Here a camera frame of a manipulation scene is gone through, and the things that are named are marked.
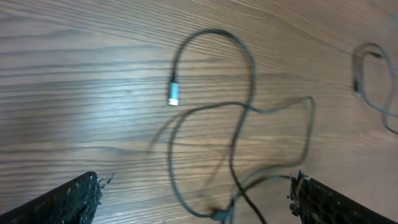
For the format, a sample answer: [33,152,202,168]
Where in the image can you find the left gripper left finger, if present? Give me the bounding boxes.
[1,171,114,224]

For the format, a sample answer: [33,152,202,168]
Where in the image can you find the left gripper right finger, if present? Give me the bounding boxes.
[289,172,397,224]

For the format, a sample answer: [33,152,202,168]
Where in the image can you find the separated black usb cable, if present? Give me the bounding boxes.
[351,42,398,136]

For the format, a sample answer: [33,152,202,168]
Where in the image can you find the black usb cables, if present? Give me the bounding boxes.
[146,28,317,224]

